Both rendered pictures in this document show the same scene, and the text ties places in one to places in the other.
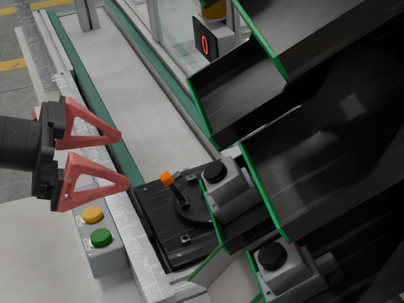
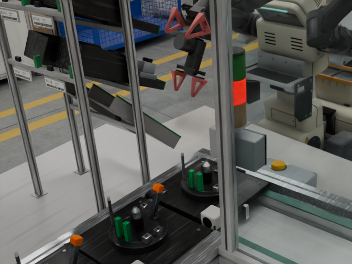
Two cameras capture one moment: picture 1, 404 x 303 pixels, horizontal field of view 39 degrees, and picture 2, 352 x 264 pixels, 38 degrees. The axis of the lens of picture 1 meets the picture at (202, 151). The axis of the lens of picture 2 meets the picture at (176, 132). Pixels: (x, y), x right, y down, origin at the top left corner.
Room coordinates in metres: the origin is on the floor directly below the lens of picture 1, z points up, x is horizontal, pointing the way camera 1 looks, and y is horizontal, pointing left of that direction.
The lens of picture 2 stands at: (1.83, -0.60, 1.72)
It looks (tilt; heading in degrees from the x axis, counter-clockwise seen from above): 26 degrees down; 153
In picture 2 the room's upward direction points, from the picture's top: 5 degrees counter-clockwise
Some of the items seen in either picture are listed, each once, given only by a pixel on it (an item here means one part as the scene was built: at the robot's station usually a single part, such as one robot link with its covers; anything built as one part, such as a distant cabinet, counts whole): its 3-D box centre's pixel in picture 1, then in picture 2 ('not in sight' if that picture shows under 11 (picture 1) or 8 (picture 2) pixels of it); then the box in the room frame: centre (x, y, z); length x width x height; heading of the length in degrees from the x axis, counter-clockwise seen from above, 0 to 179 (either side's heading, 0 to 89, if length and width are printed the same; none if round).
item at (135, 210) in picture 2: not in sight; (136, 220); (0.90, -0.25, 1.01); 0.24 x 0.24 x 0.13; 18
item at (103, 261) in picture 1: (95, 226); not in sight; (0.84, 0.23, 0.93); 0.21 x 0.07 x 0.06; 18
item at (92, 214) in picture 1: (92, 215); not in sight; (0.84, 0.23, 0.96); 0.04 x 0.04 x 0.02
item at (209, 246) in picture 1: (210, 207); (207, 190); (0.82, 0.00, 0.96); 0.24 x 0.24 x 0.02; 18
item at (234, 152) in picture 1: (234, 160); (212, 218); (0.95, -0.07, 0.97); 0.05 x 0.05 x 0.04; 18
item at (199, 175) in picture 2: not in sight; (200, 182); (0.85, -0.04, 1.01); 0.01 x 0.01 x 0.05; 18
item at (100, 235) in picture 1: (101, 238); not in sight; (0.77, 0.21, 0.96); 0.04 x 0.04 x 0.02
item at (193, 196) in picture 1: (209, 199); (207, 184); (0.82, 0.00, 0.98); 0.14 x 0.14 x 0.02
